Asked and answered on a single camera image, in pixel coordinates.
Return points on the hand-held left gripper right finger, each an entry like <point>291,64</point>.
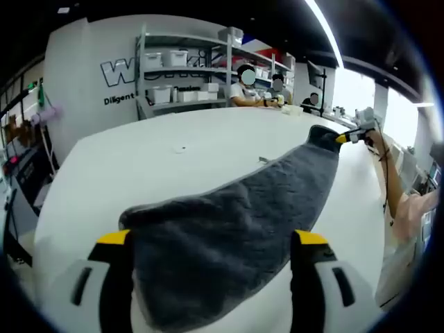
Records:
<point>319,284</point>

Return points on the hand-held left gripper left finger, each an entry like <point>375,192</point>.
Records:
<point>100,277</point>

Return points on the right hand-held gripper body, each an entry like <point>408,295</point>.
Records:
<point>366,118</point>

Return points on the grey towel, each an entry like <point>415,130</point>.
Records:
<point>225,243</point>

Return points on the person's right hand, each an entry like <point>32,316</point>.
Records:
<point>377,140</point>

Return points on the small white bundle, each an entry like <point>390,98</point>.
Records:
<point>291,111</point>

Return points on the short ceiling light strip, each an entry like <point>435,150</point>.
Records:
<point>426,104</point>

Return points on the long ceiling light strip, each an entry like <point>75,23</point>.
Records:
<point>329,31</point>

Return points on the white table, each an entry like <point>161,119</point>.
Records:
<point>138,173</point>

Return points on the dark equipment cabinet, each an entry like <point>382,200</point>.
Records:
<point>27,180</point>

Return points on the metal storage shelf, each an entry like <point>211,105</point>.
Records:
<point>229,69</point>

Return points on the brown cardboard boxes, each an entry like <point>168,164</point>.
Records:
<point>19,130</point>

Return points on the white storage shelf with bins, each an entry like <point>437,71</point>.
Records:
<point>177,59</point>

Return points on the green hanging tool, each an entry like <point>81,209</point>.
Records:
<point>41,93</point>

